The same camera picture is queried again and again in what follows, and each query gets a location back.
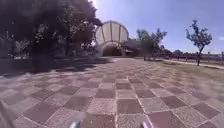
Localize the checkered red and grey paving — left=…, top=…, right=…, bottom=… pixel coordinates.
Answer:
left=0, top=57, right=224, bottom=128

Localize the pale shell-shaped canopy building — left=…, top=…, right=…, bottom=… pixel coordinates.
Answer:
left=94, top=20, right=130, bottom=58

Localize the leafy green tree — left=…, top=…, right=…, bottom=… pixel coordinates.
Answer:
left=135, top=27, right=168, bottom=62

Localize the robot's own part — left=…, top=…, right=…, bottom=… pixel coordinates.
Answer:
left=69, top=120, right=81, bottom=128
left=141, top=121, right=151, bottom=128

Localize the group of large dark trees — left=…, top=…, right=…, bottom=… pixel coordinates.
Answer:
left=0, top=0, right=104, bottom=63

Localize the dry grass strip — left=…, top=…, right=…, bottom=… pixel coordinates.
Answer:
left=156, top=59, right=224, bottom=83

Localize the small thin tree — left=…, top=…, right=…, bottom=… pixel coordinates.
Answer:
left=185, top=19, right=213, bottom=67

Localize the pale side path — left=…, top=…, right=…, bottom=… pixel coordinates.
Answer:
left=162, top=58, right=224, bottom=71

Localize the fence with pale posts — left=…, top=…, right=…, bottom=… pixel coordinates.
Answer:
left=165, top=51, right=224, bottom=65

